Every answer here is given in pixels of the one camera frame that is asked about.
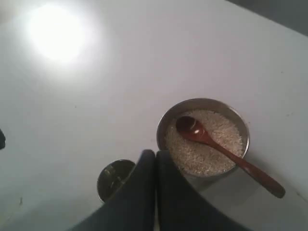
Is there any brown wooden spoon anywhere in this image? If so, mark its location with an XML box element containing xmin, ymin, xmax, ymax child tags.
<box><xmin>176</xmin><ymin>116</ymin><xmax>286</xmax><ymax>199</ymax></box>

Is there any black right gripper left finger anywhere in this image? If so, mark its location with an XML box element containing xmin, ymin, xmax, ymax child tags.
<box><xmin>72</xmin><ymin>150</ymin><xmax>155</xmax><ymax>231</ymax></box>

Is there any steel bowl with rice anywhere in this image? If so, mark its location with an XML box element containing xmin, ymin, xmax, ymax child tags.
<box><xmin>156</xmin><ymin>98</ymin><xmax>250</xmax><ymax>180</ymax></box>

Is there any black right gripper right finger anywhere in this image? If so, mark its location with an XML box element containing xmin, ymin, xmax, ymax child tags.
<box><xmin>156</xmin><ymin>151</ymin><xmax>248</xmax><ymax>231</ymax></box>

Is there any small steel cup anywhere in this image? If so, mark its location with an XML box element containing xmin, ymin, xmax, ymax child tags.
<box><xmin>97</xmin><ymin>159</ymin><xmax>136</xmax><ymax>203</ymax></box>

